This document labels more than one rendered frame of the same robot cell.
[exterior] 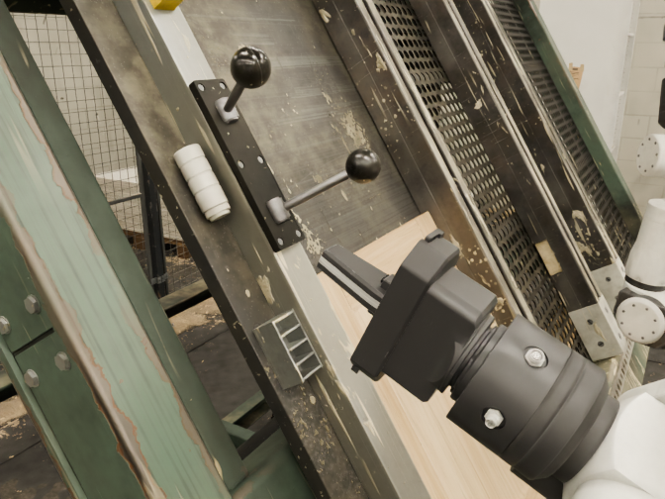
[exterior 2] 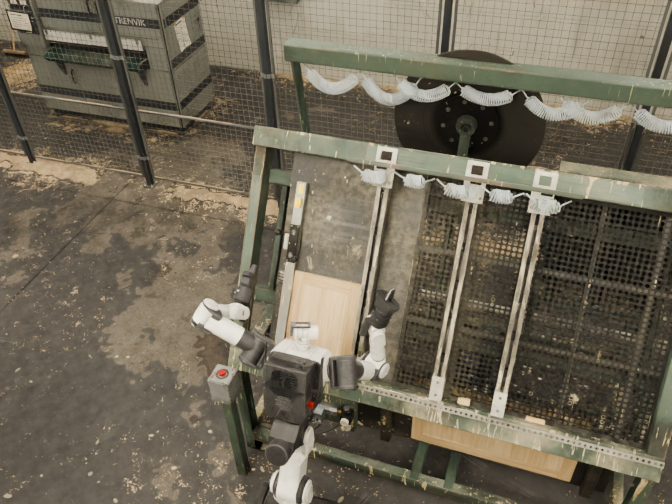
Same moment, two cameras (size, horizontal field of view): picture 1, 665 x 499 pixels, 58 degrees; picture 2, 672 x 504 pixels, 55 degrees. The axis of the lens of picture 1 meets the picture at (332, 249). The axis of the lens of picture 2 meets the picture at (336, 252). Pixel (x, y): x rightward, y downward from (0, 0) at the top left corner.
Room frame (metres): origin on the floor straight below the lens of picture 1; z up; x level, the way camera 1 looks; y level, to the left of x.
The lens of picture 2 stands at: (0.42, -2.48, 3.56)
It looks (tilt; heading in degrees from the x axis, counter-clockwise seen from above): 40 degrees down; 80
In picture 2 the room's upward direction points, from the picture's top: 2 degrees counter-clockwise
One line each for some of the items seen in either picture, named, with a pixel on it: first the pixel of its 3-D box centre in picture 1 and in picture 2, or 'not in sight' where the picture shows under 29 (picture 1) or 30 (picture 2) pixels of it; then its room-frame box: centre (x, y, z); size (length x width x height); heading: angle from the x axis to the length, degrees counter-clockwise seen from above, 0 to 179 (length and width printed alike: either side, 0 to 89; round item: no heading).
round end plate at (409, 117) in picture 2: not in sight; (466, 124); (1.65, 0.35, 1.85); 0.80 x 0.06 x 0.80; 149
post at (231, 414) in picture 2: not in sight; (236, 435); (0.19, -0.26, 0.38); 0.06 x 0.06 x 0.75; 59
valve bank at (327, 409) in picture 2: not in sight; (308, 413); (0.60, -0.43, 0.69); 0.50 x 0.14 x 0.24; 149
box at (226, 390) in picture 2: not in sight; (224, 384); (0.19, -0.26, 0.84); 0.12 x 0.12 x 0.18; 59
